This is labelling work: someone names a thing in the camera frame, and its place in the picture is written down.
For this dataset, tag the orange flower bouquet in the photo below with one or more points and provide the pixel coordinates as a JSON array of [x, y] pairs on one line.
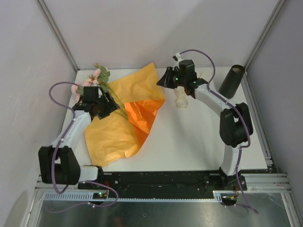
[[123, 133]]

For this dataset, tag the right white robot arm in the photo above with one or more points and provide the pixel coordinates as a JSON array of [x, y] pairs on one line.
[[235, 126]]

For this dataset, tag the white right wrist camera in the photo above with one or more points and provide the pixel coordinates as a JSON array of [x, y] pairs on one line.
[[177, 57]]

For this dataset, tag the grey slotted cable duct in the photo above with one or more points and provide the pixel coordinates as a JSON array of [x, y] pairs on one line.
[[95, 196]]

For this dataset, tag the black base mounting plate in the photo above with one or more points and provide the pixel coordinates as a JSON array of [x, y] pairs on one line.
[[171, 184]]

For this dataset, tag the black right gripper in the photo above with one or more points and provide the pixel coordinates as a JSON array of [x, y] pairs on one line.
[[165, 81]]

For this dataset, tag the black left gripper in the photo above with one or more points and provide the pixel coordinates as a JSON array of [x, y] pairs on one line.
[[111, 106]]

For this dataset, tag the black cylindrical vase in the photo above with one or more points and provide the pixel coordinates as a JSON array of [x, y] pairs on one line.
[[232, 81]]

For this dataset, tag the cream printed ribbon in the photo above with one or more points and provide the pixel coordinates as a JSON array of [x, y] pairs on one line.
[[181, 97]]

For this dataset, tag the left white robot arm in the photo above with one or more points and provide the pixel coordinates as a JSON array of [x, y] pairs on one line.
[[58, 163]]

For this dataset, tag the aluminium frame rail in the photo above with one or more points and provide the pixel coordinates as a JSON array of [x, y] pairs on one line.
[[56, 32]]

